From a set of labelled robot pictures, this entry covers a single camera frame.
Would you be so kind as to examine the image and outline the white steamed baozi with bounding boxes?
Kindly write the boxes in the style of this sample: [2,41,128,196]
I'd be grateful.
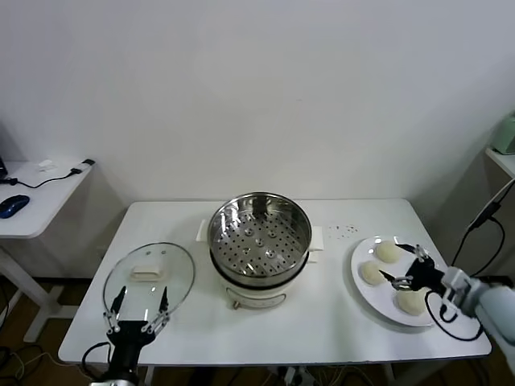
[376,240,403,265]
[396,289,426,317]
[359,261,383,285]

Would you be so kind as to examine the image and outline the white power strip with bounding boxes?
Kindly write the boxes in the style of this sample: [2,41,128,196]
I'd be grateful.
[281,366,319,386]

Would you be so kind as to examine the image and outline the white round plate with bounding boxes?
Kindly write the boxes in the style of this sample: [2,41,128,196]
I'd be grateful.
[349,235,455,327]

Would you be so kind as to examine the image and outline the mint green appliance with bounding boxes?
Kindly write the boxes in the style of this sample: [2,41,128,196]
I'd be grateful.
[491,112,515,156]

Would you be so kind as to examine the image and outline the blue computer mouse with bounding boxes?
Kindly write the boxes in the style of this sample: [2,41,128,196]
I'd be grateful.
[0,194,31,220]

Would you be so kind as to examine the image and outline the black laptop computer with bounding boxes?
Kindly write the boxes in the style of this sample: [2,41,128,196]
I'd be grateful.
[0,120,10,180]

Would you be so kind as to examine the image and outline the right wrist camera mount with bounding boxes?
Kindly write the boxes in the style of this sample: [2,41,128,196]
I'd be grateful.
[440,267,472,318]

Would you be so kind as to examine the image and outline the black cable with adapter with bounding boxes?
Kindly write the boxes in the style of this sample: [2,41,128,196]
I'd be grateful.
[0,158,97,189]

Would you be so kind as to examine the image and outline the white side desk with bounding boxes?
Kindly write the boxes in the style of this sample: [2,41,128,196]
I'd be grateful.
[0,160,97,343]

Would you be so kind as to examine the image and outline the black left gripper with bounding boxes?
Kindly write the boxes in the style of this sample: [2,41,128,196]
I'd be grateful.
[102,285,171,375]

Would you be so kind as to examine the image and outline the white shelf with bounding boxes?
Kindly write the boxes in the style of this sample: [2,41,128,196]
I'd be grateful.
[484,147,515,180]

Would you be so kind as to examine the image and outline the cream electric cooker base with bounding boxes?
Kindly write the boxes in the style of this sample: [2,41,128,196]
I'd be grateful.
[196,219,325,311]

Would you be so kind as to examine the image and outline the stainless steel steamer basket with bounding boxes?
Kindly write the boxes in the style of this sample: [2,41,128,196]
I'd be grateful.
[208,192,314,282]

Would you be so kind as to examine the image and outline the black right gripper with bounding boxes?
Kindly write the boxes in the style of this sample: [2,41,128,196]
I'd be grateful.
[379,242,446,294]

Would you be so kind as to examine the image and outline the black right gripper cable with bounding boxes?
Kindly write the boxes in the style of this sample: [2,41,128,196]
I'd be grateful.
[425,289,484,343]

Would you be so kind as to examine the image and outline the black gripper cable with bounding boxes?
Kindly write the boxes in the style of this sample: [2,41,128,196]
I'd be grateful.
[81,341,112,379]
[425,289,484,343]

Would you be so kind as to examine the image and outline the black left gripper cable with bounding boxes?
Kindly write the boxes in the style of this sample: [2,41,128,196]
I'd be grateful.
[81,341,112,379]

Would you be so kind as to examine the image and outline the glass lid with cream handle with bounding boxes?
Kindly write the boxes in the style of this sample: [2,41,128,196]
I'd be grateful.
[102,241,196,326]

